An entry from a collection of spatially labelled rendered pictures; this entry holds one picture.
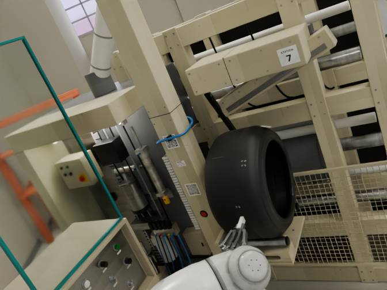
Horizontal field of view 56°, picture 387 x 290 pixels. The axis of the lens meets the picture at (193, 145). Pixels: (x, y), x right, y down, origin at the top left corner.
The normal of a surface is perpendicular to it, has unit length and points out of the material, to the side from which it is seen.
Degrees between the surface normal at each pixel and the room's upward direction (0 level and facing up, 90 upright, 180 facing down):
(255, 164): 57
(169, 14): 90
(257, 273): 48
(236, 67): 90
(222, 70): 90
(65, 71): 90
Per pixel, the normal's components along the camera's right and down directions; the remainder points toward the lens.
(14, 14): 0.10, 0.30
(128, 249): 0.84, -0.17
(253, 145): 0.20, -0.59
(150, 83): -0.40, 0.46
